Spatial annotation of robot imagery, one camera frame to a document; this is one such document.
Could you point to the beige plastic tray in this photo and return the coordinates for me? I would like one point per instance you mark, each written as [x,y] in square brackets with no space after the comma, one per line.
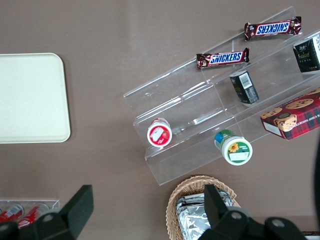
[30,100]

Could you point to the Snickers chocolate bar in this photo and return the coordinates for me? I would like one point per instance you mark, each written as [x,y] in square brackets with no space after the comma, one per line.
[225,58]
[272,28]

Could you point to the foil wrapped sandwich pack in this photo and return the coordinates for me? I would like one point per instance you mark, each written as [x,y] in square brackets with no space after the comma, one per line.
[192,222]
[190,197]

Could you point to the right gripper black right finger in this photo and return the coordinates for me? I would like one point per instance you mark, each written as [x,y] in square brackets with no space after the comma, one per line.
[217,220]

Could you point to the red strawberry yogurt cup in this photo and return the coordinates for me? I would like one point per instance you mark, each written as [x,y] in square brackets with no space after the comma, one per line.
[159,135]

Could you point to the green sunflower yogurt cup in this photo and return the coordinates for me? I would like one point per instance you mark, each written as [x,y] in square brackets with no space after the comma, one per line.
[236,150]

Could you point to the wicker basket with foil packs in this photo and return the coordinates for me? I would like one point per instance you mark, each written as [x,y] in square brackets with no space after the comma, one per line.
[172,207]

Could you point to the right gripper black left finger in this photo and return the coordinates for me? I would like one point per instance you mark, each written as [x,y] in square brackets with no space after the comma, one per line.
[75,212]

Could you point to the clear acrylic bottle rack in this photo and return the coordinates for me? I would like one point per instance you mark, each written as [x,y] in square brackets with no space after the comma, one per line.
[53,203]

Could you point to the red tartan cookie box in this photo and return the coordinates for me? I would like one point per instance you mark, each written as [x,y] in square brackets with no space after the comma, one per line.
[295,117]

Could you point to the black drink carton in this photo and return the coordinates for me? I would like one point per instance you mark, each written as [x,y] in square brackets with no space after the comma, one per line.
[308,55]
[246,87]

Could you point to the clear acrylic stepped shelf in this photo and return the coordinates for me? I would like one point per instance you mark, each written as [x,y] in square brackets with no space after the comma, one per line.
[190,105]

